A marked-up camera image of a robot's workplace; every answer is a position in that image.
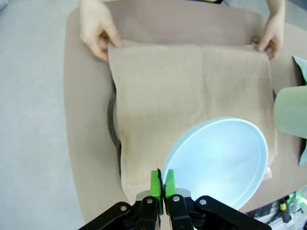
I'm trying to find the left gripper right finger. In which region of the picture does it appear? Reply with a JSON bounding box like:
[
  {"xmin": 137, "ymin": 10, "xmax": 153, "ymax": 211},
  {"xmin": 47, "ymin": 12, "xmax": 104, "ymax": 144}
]
[{"xmin": 163, "ymin": 169, "xmax": 271, "ymax": 230}]

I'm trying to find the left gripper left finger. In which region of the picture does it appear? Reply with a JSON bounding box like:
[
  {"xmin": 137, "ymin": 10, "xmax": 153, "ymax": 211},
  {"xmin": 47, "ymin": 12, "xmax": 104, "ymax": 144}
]
[{"xmin": 78, "ymin": 168, "xmax": 165, "ymax": 230}]

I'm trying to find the light blue bowl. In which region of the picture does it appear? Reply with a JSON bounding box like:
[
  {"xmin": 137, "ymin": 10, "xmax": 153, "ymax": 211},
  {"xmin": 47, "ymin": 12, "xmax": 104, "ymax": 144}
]
[{"xmin": 161, "ymin": 116, "xmax": 269, "ymax": 211}]

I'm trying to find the beige cloth mat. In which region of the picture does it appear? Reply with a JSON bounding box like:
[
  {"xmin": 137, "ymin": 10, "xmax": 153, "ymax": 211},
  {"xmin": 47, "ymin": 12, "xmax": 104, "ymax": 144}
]
[{"xmin": 107, "ymin": 39, "xmax": 279, "ymax": 204}]

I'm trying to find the light green tall cup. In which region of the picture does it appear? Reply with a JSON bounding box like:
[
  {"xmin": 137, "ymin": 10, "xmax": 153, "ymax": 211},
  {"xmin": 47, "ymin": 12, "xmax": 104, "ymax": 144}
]
[{"xmin": 273, "ymin": 84, "xmax": 307, "ymax": 139}]

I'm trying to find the teal cloth mat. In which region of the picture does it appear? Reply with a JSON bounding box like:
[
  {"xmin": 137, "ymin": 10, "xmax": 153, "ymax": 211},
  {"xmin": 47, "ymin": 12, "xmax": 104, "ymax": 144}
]
[{"xmin": 292, "ymin": 55, "xmax": 307, "ymax": 166}]

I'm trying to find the dark brown plastic tray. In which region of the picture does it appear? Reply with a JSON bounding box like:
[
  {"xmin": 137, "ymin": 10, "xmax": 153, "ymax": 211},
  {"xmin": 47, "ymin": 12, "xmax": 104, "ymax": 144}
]
[{"xmin": 106, "ymin": 87, "xmax": 122, "ymax": 150}]

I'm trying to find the person's right hand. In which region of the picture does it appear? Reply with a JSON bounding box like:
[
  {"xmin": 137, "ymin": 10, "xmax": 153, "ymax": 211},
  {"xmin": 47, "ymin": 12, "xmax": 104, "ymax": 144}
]
[{"xmin": 79, "ymin": 0, "xmax": 124, "ymax": 62}]

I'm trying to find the person's left hand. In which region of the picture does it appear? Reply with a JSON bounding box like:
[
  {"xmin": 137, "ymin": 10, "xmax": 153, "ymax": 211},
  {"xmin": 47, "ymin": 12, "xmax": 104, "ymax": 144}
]
[{"xmin": 250, "ymin": 11, "xmax": 286, "ymax": 61}]

